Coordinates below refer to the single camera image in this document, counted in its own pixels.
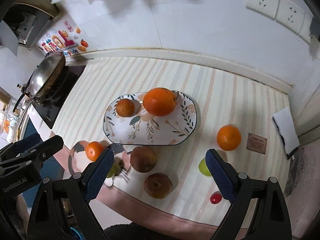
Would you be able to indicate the striped cat table mat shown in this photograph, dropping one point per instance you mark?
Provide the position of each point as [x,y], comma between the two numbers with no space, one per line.
[221,98]

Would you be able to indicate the large orange on plate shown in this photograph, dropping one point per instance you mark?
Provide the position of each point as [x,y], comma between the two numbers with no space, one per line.
[159,101]

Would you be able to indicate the floral ceramic plate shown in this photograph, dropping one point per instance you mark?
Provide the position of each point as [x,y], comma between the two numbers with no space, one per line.
[143,129]

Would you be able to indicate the black plug adapter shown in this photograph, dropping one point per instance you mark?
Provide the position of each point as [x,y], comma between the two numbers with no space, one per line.
[315,29]

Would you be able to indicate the steel wok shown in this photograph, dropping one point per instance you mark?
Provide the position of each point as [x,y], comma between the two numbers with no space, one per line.
[43,78]

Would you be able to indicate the small tangerine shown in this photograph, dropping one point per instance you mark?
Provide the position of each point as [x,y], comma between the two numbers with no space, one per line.
[94,150]

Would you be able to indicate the white wall socket right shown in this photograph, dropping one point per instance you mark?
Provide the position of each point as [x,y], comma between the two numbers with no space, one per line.
[293,17]

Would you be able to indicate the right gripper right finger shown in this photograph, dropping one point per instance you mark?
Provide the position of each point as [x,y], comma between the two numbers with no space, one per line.
[271,218]

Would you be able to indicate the black gas stove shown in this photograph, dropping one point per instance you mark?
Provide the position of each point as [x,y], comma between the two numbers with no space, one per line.
[49,107]

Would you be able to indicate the green fruit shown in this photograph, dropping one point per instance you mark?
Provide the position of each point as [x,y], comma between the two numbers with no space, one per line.
[203,168]
[114,171]

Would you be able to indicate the red cherry tomato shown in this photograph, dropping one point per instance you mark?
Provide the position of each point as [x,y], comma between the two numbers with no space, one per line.
[216,197]

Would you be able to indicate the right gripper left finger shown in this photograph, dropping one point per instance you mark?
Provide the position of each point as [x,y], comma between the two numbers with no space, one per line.
[48,219]

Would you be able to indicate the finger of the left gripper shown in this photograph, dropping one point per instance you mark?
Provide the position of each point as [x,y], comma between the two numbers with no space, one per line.
[13,149]
[41,151]

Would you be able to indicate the dark red apple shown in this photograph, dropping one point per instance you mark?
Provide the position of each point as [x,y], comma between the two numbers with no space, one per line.
[143,159]

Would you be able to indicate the small dark orange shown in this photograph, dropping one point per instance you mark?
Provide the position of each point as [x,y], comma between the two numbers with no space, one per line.
[125,108]

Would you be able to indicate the range hood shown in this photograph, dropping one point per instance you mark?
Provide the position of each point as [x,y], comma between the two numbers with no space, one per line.
[30,19]

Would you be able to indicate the brownish red apple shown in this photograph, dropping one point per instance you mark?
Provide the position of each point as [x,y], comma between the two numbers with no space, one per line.
[157,185]

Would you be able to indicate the colourful wall sticker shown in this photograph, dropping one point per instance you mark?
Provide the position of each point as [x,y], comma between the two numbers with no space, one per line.
[63,37]

